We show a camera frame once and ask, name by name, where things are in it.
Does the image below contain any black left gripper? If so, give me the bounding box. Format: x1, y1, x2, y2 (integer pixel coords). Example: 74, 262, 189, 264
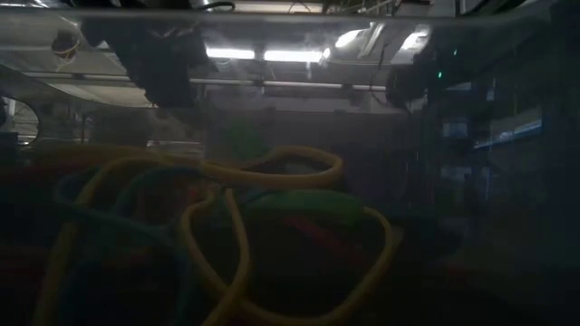
80, 0, 215, 110

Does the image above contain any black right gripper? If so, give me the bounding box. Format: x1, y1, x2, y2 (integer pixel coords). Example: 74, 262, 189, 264
384, 53, 439, 110

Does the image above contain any pile of coloured rubber bands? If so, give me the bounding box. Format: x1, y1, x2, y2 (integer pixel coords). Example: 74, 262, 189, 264
179, 187, 396, 326

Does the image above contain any grey translucent plastic bin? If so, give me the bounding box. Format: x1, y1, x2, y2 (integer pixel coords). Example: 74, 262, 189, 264
0, 0, 580, 326

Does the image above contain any ceiling light panel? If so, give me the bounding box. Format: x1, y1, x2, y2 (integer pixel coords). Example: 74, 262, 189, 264
264, 48, 324, 63
401, 28, 431, 53
206, 47, 256, 61
334, 27, 377, 49

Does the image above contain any translucent white cup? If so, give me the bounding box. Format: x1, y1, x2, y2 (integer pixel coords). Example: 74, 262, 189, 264
90, 108, 156, 147

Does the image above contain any dark round ceiling fixture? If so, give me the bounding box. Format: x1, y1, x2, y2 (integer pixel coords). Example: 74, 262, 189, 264
50, 30, 81, 60

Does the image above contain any grey horizontal pipe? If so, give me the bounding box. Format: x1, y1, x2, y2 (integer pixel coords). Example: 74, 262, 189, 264
22, 72, 391, 92

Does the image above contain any blue-edged shelf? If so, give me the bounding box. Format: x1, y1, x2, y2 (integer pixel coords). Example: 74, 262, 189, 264
470, 118, 545, 150

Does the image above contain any black left wrist camera cable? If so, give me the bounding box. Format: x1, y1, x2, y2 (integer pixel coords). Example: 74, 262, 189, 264
194, 0, 237, 13

